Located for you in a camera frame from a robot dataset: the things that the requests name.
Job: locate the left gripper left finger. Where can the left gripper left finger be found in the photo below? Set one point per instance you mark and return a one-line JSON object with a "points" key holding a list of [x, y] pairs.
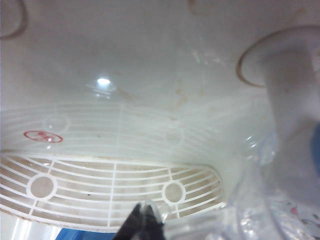
{"points": [[135, 225]]}

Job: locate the white drip tray grille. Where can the white drip tray grille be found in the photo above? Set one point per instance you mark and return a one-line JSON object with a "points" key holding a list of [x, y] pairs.
{"points": [[113, 175]]}

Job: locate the clear plastic mug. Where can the clear plastic mug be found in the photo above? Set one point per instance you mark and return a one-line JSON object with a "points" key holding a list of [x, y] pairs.
{"points": [[275, 212]]}

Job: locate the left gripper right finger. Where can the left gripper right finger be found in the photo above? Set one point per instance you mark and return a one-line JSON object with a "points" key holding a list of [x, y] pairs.
{"points": [[153, 227]]}

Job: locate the blue-collared cold water tap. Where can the blue-collared cold water tap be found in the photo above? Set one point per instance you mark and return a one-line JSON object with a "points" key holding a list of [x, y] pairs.
{"points": [[287, 87]]}

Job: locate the white water dispenser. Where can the white water dispenser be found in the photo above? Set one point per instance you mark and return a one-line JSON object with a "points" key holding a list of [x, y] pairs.
{"points": [[150, 62]]}

